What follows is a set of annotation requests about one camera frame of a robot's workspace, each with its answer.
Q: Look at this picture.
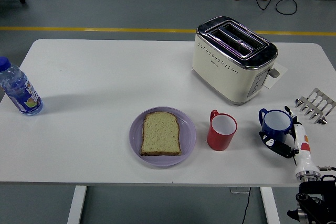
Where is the black hanging power cable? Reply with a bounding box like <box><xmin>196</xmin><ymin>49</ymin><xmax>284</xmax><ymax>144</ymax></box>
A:
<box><xmin>240</xmin><ymin>187</ymin><xmax>252</xmax><ymax>224</ymax></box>

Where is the grey under-table socket box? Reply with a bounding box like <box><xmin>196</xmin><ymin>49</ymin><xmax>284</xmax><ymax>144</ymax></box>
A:
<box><xmin>229</xmin><ymin>187</ymin><xmax>252</xmax><ymax>195</ymax></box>

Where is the yellow floor tape line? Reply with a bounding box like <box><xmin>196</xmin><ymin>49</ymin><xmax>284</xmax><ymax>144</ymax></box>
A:
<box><xmin>0</xmin><ymin>26</ymin><xmax>336</xmax><ymax>37</ymax></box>

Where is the purple round plate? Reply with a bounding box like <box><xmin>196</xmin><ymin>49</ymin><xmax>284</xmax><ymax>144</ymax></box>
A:
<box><xmin>129</xmin><ymin>106</ymin><xmax>197</xmax><ymax>167</ymax></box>

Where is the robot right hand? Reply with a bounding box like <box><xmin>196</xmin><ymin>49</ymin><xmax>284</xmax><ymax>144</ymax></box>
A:
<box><xmin>258</xmin><ymin>105</ymin><xmax>313</xmax><ymax>178</ymax></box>

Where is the slice of bread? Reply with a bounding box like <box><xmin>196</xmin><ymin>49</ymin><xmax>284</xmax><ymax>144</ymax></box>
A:
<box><xmin>140</xmin><ymin>112</ymin><xmax>182</xmax><ymax>156</ymax></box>

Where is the cream and chrome toaster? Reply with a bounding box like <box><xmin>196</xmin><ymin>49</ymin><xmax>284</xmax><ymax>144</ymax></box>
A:
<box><xmin>191</xmin><ymin>16</ymin><xmax>280</xmax><ymax>106</ymax></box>

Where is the white table leg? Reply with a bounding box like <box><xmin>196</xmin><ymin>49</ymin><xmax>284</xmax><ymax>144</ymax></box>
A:
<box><xmin>259</xmin><ymin>186</ymin><xmax>281</xmax><ymax>224</ymax></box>
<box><xmin>67</xmin><ymin>185</ymin><xmax>88</xmax><ymax>224</ymax></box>

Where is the blue-capped water bottle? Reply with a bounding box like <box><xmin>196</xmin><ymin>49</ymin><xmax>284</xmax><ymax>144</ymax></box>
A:
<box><xmin>0</xmin><ymin>56</ymin><xmax>44</xmax><ymax>116</ymax></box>

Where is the white paper card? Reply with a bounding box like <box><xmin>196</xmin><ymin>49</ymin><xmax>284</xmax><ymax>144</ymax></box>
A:
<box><xmin>264</xmin><ymin>62</ymin><xmax>288</xmax><ymax>90</ymax></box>

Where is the blue enamel mug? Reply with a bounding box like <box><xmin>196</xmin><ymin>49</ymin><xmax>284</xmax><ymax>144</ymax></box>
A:
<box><xmin>258</xmin><ymin>108</ymin><xmax>293</xmax><ymax>143</ymax></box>

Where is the red enamel mug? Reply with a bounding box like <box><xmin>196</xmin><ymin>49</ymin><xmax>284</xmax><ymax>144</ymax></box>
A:
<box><xmin>206</xmin><ymin>109</ymin><xmax>238</xmax><ymax>152</ymax></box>

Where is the silver metal toast rack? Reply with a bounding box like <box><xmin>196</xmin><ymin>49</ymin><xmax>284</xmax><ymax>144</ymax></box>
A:
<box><xmin>294</xmin><ymin>87</ymin><xmax>336</xmax><ymax>125</ymax></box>

